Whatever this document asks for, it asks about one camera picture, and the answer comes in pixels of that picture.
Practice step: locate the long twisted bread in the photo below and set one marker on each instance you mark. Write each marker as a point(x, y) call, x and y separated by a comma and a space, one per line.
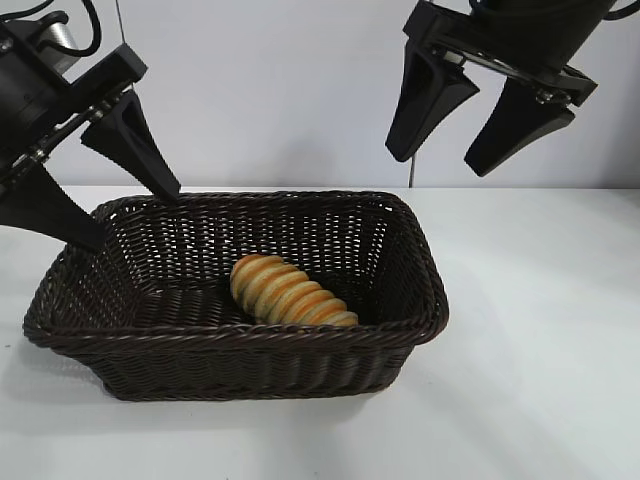
point(285, 295)

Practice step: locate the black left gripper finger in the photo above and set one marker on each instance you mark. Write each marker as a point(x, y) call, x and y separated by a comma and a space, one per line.
point(135, 150)
point(50, 210)

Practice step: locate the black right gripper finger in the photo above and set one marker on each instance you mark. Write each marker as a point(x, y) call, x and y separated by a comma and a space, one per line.
point(425, 100)
point(515, 130)

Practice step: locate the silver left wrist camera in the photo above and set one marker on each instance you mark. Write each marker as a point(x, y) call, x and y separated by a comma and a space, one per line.
point(60, 37)

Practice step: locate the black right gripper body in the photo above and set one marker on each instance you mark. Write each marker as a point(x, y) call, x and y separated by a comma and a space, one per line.
point(535, 35)

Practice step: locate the dark brown wicker basket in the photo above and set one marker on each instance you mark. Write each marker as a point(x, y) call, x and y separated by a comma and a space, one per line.
point(250, 360)

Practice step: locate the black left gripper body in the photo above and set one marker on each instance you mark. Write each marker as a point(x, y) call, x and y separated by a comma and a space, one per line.
point(30, 100)

